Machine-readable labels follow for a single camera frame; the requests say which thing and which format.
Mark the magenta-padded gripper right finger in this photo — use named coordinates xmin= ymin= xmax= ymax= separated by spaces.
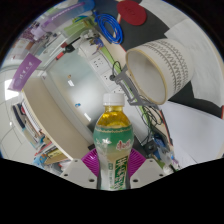
xmin=128 ymin=148 xmax=166 ymax=190

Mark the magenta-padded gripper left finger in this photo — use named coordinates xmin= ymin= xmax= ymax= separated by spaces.
xmin=59 ymin=148 xmax=101 ymax=190

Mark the green-labelled clear drink bottle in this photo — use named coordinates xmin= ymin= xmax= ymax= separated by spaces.
xmin=92 ymin=92 xmax=135 ymax=192

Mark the purple translucent water bottle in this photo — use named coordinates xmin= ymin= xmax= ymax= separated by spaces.
xmin=39 ymin=0 xmax=96 ymax=29

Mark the small blue device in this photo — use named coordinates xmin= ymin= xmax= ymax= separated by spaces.
xmin=146 ymin=134 xmax=168 ymax=156

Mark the white paper sheet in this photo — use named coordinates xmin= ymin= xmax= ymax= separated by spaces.
xmin=161 ymin=101 xmax=224 ymax=168

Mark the white shelf with books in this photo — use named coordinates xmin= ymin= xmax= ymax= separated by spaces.
xmin=11 ymin=76 xmax=94 ymax=168

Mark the grey metal laptop stand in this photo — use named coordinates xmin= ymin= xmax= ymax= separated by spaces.
xmin=109 ymin=64 xmax=161 ymax=108

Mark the cream patterned ceramic cup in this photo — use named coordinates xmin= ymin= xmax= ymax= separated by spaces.
xmin=125 ymin=38 xmax=194 ymax=106

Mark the purple hanging pennant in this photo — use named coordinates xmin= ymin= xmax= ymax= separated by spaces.
xmin=8 ymin=53 xmax=43 ymax=93

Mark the white paper napkin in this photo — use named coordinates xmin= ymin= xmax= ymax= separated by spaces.
xmin=164 ymin=18 xmax=224 ymax=101

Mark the black desk mat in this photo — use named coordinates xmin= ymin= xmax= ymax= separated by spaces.
xmin=116 ymin=0 xmax=224 ymax=119

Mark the flat round red coaster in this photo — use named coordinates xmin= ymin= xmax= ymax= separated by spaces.
xmin=116 ymin=0 xmax=148 ymax=27

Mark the black cable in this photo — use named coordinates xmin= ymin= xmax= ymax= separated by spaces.
xmin=141 ymin=103 xmax=164 ymax=141

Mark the white wall power socket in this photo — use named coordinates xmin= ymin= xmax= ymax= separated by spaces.
xmin=99 ymin=69 xmax=116 ymax=85
xmin=89 ymin=54 xmax=108 ymax=71
xmin=111 ymin=84 xmax=127 ymax=97

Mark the coiled blue cable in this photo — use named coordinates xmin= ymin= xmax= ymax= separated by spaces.
xmin=94 ymin=12 xmax=124 ymax=45

